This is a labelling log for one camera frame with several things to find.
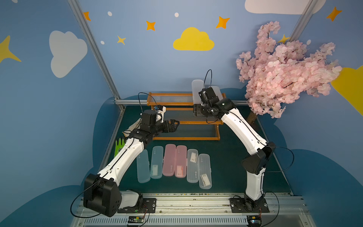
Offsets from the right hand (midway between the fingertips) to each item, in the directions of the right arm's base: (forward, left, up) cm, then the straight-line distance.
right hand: (200, 109), depth 82 cm
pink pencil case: (-27, +18, -27) cm, 42 cm away
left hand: (-8, +16, -3) cm, 18 cm away
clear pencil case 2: (-30, -5, -28) cm, 41 cm away
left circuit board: (-54, +31, -29) cm, 69 cm away
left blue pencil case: (-26, +35, -28) cm, 52 cm away
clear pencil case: (-29, +3, -28) cm, 41 cm away
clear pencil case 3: (+13, +3, +6) cm, 15 cm away
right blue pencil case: (-23, +26, -27) cm, 44 cm away
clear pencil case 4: (+16, -11, +1) cm, 19 cm away
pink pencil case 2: (-26, +10, -26) cm, 38 cm away
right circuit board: (-50, -30, -31) cm, 66 cm away
